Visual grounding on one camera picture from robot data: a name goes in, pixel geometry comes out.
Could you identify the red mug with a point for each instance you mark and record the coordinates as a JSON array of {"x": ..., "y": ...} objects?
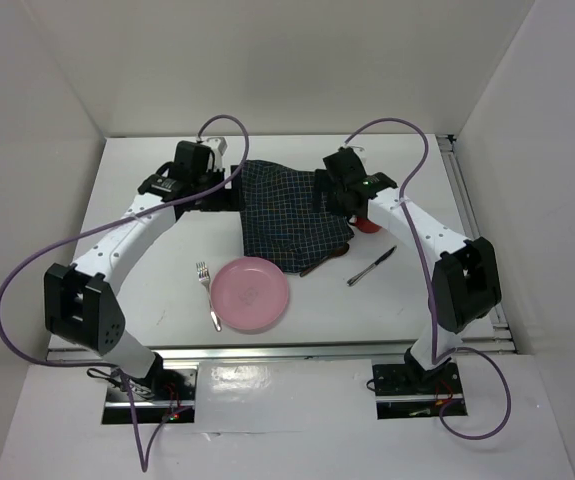
[{"x": 364, "y": 225}]

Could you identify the front aluminium rail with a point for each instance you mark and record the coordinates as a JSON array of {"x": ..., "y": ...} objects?
[{"x": 309, "y": 351}]

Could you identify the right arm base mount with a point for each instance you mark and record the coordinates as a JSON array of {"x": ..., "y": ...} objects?
[{"x": 398, "y": 397}]

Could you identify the silver table knife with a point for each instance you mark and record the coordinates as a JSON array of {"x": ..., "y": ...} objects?
[{"x": 356, "y": 278}]

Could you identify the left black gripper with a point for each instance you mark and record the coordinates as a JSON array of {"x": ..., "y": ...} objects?
[{"x": 227, "y": 199}]

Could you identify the brown wooden spoon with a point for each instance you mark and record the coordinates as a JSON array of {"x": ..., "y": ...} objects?
[{"x": 339, "y": 252}]

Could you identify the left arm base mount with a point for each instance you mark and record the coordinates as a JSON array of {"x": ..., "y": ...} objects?
[{"x": 173, "y": 401}]

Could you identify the pink plate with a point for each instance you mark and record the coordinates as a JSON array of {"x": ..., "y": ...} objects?
[{"x": 249, "y": 294}]

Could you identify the silver fork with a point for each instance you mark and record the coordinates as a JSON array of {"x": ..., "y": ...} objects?
[{"x": 204, "y": 279}]

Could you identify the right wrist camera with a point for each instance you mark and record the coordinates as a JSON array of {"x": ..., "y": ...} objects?
[{"x": 344, "y": 166}]

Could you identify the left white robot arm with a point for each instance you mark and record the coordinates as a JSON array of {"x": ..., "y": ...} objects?
[{"x": 81, "y": 304}]

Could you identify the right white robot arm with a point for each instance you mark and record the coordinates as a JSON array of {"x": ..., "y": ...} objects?
[{"x": 461, "y": 273}]

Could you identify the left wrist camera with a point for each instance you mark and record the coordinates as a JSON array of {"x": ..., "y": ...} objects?
[{"x": 195, "y": 159}]

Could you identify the dark checkered cloth napkin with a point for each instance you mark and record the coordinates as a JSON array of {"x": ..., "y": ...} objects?
[{"x": 284, "y": 216}]

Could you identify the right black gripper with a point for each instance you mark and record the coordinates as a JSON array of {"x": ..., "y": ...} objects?
[{"x": 322, "y": 183}]

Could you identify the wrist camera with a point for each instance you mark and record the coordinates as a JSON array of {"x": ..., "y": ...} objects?
[
  {"x": 344, "y": 166},
  {"x": 195, "y": 159}
]

